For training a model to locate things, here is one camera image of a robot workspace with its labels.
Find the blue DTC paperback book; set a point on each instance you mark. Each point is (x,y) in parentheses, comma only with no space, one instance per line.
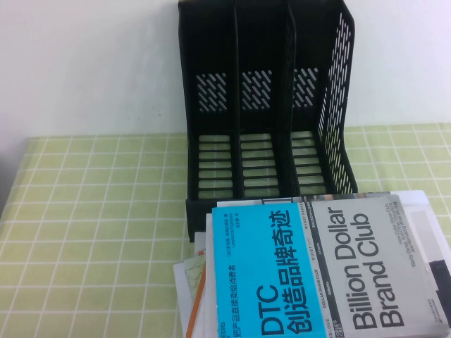
(317,264)

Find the black plastic book holder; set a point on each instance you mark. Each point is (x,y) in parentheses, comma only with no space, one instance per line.
(260,105)

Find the white paper sheet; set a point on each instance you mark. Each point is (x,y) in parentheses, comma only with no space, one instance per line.
(180,299)
(199,241)

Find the pale green map sheet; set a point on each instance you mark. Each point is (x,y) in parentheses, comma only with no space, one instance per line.
(194,273)

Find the white booklet with orange edge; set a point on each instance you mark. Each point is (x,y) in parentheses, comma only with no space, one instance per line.
(199,310)

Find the green checked tablecloth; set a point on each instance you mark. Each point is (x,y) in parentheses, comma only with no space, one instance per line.
(88,211)

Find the white magazine with man cover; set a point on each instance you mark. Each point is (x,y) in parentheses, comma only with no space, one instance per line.
(438,274)

